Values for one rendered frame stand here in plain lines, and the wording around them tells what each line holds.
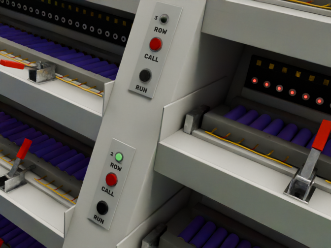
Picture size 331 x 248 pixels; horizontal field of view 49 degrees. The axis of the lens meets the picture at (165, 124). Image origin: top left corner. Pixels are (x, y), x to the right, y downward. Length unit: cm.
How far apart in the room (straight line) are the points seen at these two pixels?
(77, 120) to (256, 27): 29
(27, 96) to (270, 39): 39
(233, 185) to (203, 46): 19
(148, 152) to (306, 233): 21
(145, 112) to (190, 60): 9
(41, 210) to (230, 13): 42
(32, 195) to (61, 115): 16
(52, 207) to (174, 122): 27
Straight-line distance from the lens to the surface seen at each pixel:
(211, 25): 48
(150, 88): 49
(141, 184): 50
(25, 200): 66
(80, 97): 58
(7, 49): 76
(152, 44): 49
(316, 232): 44
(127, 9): 55
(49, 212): 64
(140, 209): 52
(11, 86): 67
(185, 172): 47
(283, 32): 45
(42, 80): 64
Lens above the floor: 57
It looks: 8 degrees down
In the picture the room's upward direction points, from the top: 19 degrees clockwise
